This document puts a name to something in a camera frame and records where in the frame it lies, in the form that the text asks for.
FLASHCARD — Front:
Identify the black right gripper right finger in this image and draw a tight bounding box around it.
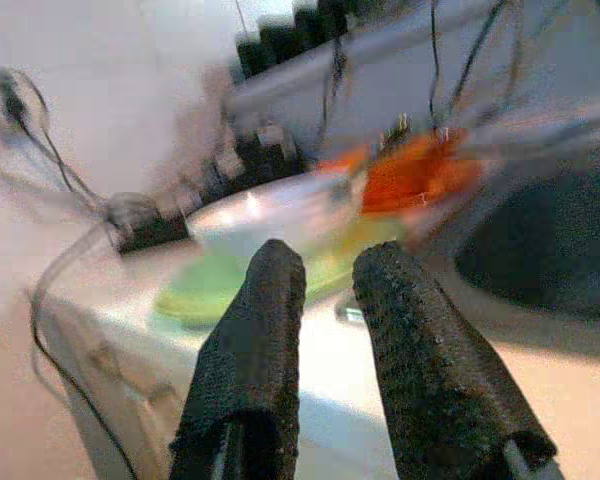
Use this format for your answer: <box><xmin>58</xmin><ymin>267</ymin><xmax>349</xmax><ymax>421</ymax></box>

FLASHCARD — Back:
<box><xmin>353</xmin><ymin>241</ymin><xmax>564</xmax><ymax>480</ymax></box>

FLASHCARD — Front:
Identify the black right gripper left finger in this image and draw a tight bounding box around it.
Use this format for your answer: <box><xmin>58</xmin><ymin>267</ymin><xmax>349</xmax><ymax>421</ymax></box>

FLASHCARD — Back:
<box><xmin>168</xmin><ymin>238</ymin><xmax>307</xmax><ymax>480</ymax></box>

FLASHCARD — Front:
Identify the white bowl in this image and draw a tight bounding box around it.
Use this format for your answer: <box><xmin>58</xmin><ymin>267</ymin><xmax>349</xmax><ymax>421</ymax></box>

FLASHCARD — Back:
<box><xmin>189</xmin><ymin>174</ymin><xmax>371</xmax><ymax>261</ymax></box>

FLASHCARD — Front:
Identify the cream kitchen cabinet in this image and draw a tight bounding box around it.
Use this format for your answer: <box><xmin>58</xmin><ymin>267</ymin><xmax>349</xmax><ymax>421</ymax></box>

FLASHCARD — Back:
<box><xmin>39</xmin><ymin>294</ymin><xmax>201</xmax><ymax>480</ymax></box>

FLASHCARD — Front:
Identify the light green plate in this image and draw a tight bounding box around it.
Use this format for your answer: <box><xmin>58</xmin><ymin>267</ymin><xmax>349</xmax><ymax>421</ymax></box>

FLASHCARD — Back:
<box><xmin>154</xmin><ymin>219</ymin><xmax>416</xmax><ymax>331</ymax></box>

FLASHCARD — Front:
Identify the black power strip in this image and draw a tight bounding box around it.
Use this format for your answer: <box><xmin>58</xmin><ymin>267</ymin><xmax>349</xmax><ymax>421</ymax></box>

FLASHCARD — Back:
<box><xmin>104</xmin><ymin>119</ymin><xmax>311</xmax><ymax>256</ymax></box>

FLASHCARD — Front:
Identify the stainless steel sink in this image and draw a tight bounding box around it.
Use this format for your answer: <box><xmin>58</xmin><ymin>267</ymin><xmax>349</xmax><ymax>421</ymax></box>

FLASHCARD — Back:
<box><xmin>449</xmin><ymin>149</ymin><xmax>600</xmax><ymax>321</ymax></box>

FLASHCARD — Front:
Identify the black hanging cable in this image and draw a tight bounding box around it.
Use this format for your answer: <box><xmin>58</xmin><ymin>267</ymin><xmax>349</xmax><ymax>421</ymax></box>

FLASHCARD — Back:
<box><xmin>28</xmin><ymin>234</ymin><xmax>136</xmax><ymax>480</ymax></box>

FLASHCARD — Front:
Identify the black wall cable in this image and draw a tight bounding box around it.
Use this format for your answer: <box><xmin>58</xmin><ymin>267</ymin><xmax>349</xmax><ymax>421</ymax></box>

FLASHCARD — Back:
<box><xmin>427</xmin><ymin>0</ymin><xmax>444</xmax><ymax>126</ymax></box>

